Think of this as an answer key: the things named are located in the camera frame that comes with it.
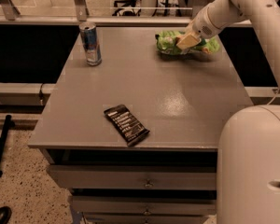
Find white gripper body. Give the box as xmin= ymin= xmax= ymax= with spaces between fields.
xmin=186 ymin=7 xmax=220 ymax=41

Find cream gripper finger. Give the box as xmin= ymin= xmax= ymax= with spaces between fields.
xmin=176 ymin=34 xmax=201 ymax=49

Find green rice chip bag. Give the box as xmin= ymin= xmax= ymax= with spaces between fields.
xmin=155 ymin=31 xmax=220 ymax=55

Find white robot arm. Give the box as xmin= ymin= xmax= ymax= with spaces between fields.
xmin=177 ymin=0 xmax=280 ymax=224

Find black rxbar chocolate bar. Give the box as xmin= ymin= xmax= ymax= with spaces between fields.
xmin=104 ymin=105 xmax=149 ymax=147

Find black office chair base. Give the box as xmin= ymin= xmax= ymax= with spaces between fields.
xmin=113 ymin=0 xmax=141 ymax=16

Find blue silver energy drink can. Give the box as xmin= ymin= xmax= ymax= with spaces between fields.
xmin=79 ymin=21 xmax=102 ymax=66

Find grey drawer cabinet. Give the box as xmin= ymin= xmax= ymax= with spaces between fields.
xmin=29 ymin=27 xmax=251 ymax=224

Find top grey drawer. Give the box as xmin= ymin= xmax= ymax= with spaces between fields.
xmin=48 ymin=165 xmax=217 ymax=190

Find grey drawer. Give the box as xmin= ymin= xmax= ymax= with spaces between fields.
xmin=48 ymin=165 xmax=217 ymax=190
xmin=85 ymin=214 xmax=217 ymax=224
xmin=69 ymin=196 xmax=216 ymax=216

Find metal railing with glass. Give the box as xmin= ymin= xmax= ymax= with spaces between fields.
xmin=0 ymin=0 xmax=214 ymax=25

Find middle grey drawer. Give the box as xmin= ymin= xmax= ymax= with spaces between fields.
xmin=69 ymin=196 xmax=216 ymax=216

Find bottom grey drawer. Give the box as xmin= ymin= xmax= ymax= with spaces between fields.
xmin=85 ymin=214 xmax=217 ymax=224

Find black metal stand leg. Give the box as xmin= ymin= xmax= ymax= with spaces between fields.
xmin=0 ymin=115 xmax=14 ymax=177

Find black shoe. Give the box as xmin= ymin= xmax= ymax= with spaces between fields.
xmin=0 ymin=206 xmax=12 ymax=224

